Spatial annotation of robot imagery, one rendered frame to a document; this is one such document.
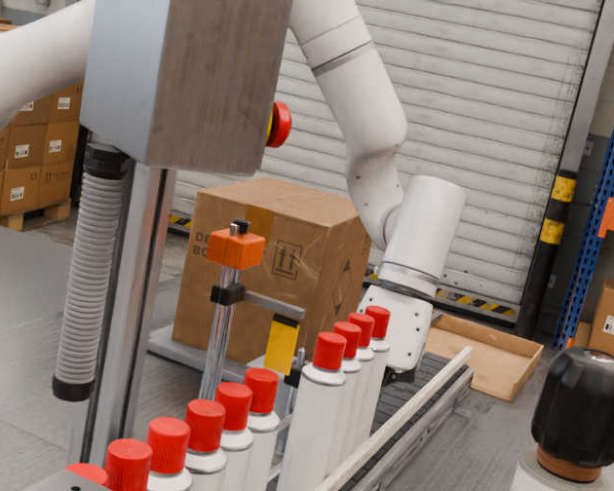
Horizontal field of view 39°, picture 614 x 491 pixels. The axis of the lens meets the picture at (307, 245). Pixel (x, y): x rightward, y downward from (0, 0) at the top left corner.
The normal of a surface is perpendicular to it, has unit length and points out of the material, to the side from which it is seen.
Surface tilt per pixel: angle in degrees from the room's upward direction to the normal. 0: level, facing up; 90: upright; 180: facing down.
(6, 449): 0
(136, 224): 90
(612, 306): 90
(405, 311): 68
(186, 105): 90
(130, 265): 90
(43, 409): 0
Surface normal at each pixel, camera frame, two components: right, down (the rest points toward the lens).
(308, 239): -0.35, 0.14
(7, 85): 0.22, 0.42
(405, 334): -0.25, -0.19
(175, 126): 0.49, 0.29
